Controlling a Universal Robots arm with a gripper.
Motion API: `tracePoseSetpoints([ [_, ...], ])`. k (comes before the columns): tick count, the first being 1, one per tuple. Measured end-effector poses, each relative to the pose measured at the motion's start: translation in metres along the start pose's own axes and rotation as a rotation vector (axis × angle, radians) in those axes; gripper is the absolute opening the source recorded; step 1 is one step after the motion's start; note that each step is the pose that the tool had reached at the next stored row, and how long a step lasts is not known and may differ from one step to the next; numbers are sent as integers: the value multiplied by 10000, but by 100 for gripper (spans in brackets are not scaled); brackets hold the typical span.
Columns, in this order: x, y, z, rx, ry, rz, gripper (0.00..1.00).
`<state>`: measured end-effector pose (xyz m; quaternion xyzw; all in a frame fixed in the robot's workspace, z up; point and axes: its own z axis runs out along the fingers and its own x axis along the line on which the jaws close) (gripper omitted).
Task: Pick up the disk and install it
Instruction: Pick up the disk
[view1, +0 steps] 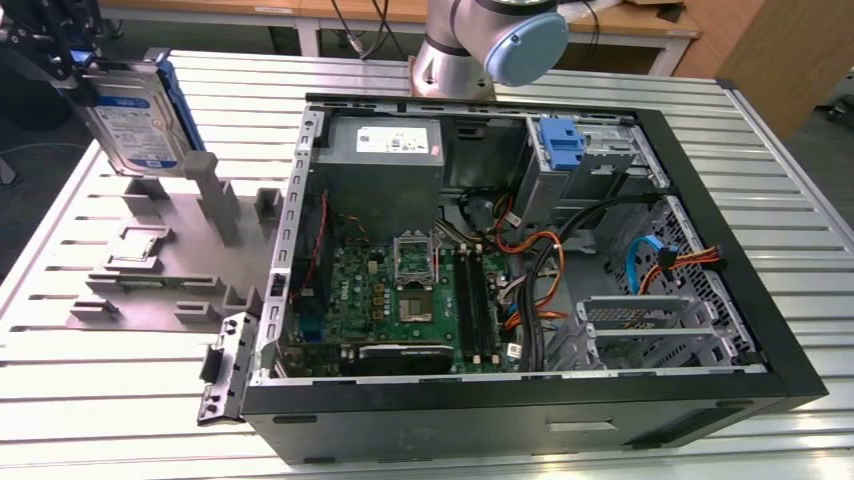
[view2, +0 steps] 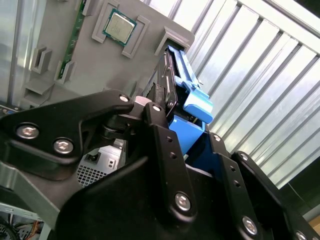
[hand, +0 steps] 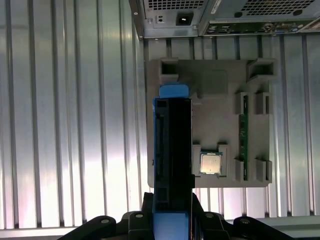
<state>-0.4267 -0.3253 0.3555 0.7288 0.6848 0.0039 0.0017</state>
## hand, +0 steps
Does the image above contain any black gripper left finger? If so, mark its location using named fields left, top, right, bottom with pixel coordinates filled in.
left=63, top=191, right=154, bottom=240

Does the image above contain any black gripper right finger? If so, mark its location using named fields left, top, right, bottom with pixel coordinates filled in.
left=191, top=193, right=282, bottom=240

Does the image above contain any hard disk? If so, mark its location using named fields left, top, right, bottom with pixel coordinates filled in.
left=151, top=84, right=196, bottom=240

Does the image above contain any silver CPU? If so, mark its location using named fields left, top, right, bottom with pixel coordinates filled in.
left=199, top=149, right=225, bottom=176

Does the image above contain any green RAM stick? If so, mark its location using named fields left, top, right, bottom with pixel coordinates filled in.
left=238, top=92, right=251, bottom=181

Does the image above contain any grey parts rack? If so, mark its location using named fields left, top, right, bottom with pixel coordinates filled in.
left=144, top=57, right=279, bottom=189

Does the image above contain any green motherboard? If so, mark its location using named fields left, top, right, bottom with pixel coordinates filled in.
left=204, top=19, right=320, bottom=36

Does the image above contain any black PC case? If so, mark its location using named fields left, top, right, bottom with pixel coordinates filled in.
left=128, top=0, right=320, bottom=40

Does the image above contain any grey power supply unit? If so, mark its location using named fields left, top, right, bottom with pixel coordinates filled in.
left=143, top=0, right=210, bottom=30

